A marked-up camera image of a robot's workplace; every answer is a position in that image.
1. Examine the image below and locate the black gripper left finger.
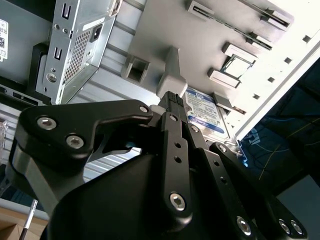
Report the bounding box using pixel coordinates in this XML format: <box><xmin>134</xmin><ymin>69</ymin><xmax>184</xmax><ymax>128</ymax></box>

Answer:
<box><xmin>6</xmin><ymin>91</ymin><xmax>195</xmax><ymax>226</ymax></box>

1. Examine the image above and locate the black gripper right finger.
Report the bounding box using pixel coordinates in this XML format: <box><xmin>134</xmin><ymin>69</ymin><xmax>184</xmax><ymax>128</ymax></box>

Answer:
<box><xmin>176</xmin><ymin>94</ymin><xmax>310</xmax><ymax>240</ymax></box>

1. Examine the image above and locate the hard disk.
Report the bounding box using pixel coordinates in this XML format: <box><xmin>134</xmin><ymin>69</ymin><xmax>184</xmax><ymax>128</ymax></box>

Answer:
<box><xmin>184</xmin><ymin>86</ymin><xmax>243</xmax><ymax>156</ymax></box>

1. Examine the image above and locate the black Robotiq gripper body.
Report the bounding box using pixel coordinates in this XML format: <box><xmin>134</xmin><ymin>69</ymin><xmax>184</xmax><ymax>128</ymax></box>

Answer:
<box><xmin>46</xmin><ymin>152</ymin><xmax>233</xmax><ymax>240</ymax></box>

